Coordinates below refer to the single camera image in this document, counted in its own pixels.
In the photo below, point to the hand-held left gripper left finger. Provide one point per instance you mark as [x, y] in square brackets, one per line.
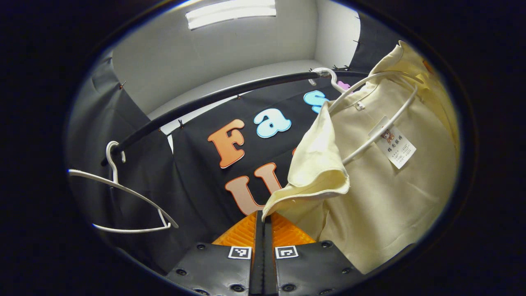
[257, 263]

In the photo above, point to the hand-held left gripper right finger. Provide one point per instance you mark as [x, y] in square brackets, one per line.
[269, 263]

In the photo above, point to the cream collared shirt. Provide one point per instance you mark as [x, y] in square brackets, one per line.
[390, 197]

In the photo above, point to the white plastic hanger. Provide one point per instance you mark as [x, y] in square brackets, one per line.
[384, 125]
[135, 194]

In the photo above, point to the black clothes rack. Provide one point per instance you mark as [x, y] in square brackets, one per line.
[213, 98]

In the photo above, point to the ceiling light panel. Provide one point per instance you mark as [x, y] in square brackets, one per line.
[230, 14]

